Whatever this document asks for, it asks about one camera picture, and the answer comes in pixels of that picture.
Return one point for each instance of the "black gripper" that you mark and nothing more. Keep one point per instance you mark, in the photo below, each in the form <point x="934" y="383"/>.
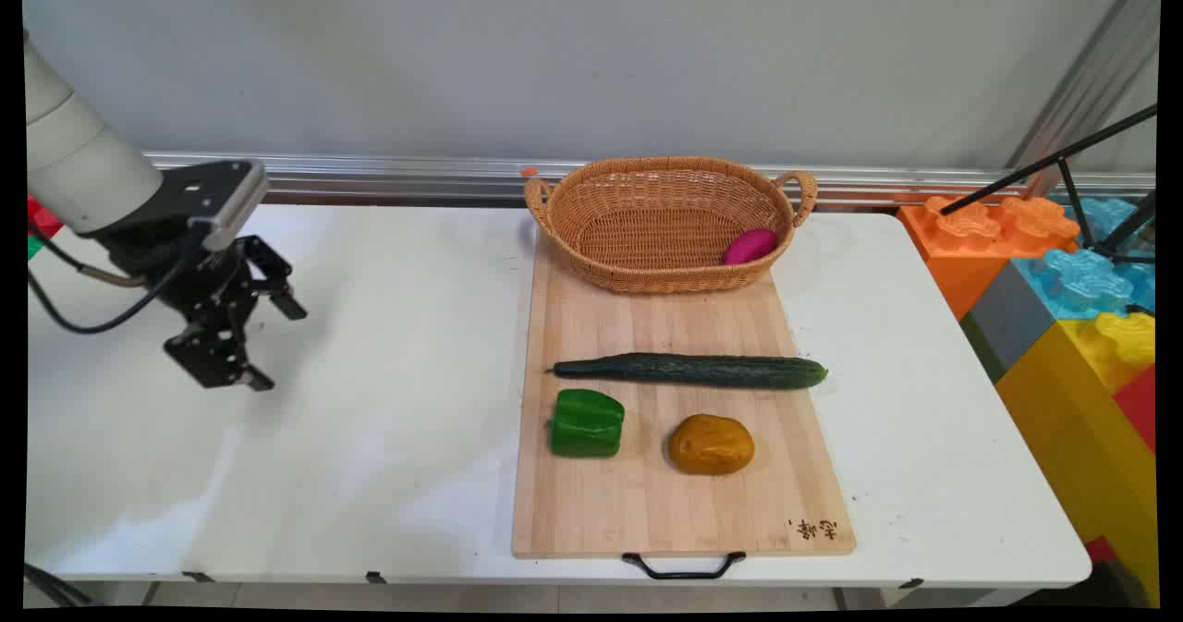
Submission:
<point x="171" y="266"/>

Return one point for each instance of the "dark green cucumber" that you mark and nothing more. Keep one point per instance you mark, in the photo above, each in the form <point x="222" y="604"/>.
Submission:
<point x="693" y="370"/>

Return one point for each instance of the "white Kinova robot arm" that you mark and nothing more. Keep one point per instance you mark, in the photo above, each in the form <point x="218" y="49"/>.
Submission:
<point x="83" y="160"/>

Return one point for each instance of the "small green block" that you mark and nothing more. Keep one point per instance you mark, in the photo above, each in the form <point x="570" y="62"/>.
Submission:
<point x="33" y="246"/>

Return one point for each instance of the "small red block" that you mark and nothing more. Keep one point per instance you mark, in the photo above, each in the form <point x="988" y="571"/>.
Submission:
<point x="43" y="217"/>

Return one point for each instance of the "green bell pepper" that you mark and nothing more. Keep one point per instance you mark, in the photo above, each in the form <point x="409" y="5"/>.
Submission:
<point x="587" y="423"/>

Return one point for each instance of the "woven wicker basket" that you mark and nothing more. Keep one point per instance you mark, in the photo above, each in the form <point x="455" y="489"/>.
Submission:
<point x="647" y="234"/>

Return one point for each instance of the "wooden cutting board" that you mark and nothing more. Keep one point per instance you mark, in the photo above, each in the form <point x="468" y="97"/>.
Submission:
<point x="638" y="502"/>

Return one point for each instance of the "brown potato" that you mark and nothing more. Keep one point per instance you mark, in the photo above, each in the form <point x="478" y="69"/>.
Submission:
<point x="712" y="445"/>

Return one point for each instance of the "pink toy sweet potato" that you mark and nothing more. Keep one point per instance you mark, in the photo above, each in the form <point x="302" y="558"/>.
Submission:
<point x="750" y="246"/>

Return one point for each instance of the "orange giant building block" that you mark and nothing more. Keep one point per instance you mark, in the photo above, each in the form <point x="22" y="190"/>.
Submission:
<point x="961" y="252"/>

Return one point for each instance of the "gray giant building block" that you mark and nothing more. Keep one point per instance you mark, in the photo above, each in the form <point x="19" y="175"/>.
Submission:
<point x="1012" y="322"/>

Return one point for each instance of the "blue giant building block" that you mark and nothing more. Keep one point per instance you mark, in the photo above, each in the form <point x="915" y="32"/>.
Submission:
<point x="1081" y="280"/>

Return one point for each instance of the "black tripod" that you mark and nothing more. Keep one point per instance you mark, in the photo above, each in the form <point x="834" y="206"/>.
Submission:
<point x="1072" y="152"/>

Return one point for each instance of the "yellow giant building block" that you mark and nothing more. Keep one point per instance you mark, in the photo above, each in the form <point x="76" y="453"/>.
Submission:
<point x="1081" y="446"/>

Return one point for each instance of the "red giant building block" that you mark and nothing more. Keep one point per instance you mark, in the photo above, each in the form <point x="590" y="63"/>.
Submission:
<point x="1139" y="405"/>

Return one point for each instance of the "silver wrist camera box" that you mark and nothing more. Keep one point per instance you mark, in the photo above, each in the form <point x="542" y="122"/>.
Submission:
<point x="231" y="206"/>

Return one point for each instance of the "aluminium wall rail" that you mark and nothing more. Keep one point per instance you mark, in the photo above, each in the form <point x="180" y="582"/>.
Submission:
<point x="388" y="176"/>

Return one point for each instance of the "aluminium frame post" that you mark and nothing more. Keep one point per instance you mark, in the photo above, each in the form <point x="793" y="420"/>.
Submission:
<point x="1095" y="67"/>

